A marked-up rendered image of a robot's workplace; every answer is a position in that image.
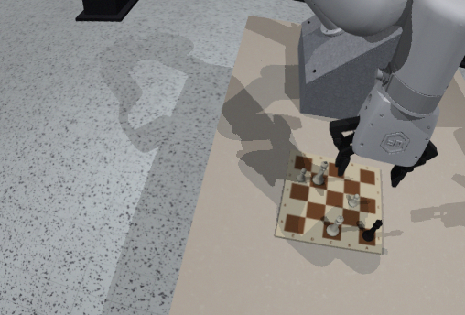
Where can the brown and cream chessboard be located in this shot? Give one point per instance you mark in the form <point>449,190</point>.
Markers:
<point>308,209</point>

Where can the black chess piece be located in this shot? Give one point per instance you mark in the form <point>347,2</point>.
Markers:
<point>368,235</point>

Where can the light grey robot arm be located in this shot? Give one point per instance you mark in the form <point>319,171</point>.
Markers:
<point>428,53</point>

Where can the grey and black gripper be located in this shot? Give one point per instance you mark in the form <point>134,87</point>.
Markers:
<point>387,132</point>

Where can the white pawn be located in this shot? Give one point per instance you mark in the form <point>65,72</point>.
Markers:
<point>353,202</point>
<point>301,176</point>

